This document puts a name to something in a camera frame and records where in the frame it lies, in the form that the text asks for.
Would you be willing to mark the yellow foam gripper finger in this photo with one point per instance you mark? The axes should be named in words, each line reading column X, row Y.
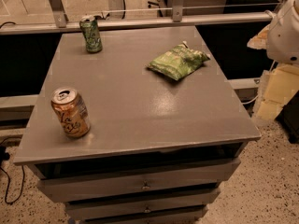
column 275, row 90

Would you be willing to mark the green jalapeno chip bag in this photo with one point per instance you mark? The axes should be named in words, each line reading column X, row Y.
column 178, row 62

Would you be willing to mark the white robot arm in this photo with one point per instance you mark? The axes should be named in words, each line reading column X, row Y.
column 280, row 39

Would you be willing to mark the green soda can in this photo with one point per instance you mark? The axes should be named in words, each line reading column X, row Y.
column 89, row 27

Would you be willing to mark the orange La Croix can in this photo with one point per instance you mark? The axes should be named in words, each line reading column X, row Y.
column 71, row 111

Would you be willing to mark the grey drawer cabinet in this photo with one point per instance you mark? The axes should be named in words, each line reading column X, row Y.
column 139, row 119

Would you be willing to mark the middle grey drawer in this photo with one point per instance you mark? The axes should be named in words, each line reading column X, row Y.
column 141, row 204

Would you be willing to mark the grey drawer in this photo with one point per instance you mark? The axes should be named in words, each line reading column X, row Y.
column 191, row 213
column 88, row 187
column 141, row 204

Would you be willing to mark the bottom grey drawer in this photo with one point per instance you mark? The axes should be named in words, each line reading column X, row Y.
column 191, row 213

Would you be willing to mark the top grey drawer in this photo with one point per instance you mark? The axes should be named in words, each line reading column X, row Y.
column 88, row 187

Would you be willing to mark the grey metal rail frame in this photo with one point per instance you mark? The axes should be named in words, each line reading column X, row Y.
column 50, row 16

